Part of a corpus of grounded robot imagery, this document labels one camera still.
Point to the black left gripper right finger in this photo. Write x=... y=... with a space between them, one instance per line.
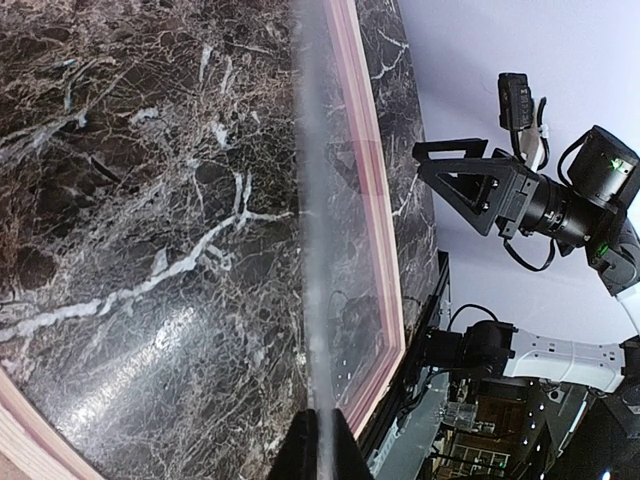
x=345 y=459

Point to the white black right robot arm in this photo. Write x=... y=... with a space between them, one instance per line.
x=554 y=331

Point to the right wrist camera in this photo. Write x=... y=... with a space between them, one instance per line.
x=515 y=101

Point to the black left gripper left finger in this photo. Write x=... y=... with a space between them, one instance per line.
x=298 y=455

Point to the clear acrylic sheet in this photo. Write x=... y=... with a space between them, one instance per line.
x=342 y=316

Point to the light wooden picture frame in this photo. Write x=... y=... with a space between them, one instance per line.
x=152 y=310

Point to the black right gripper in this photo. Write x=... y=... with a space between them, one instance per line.
x=501 y=192

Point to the black front table rail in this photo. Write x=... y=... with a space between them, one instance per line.
x=407 y=374

